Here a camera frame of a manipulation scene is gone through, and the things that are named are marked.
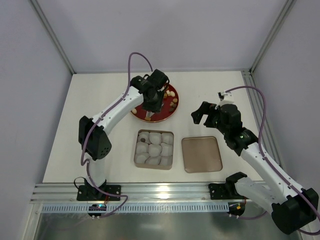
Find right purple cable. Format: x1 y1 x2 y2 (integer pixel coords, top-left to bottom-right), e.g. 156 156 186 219
224 86 320 235

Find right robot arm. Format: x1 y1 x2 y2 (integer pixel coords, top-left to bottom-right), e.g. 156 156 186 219
191 101 320 235

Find gold square tin box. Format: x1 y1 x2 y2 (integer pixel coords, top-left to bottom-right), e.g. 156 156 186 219
133 129 175 171

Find aluminium rail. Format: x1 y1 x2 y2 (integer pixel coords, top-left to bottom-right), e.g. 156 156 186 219
31 181 273 202

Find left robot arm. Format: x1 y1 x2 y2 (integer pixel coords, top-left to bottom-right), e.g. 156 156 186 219
78 69 170 193

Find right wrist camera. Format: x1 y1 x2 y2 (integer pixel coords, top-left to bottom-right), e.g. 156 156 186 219
218 91 234 106

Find metal tongs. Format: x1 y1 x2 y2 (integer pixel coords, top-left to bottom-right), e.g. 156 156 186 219
145 111 155 118

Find red round tray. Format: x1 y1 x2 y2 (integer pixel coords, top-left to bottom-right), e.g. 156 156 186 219
130 84 180 123

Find gold tin lid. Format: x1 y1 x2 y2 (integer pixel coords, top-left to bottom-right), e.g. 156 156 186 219
181 136 223 174

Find perforated cable duct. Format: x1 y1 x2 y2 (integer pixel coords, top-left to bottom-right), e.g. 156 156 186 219
40 202 229 214

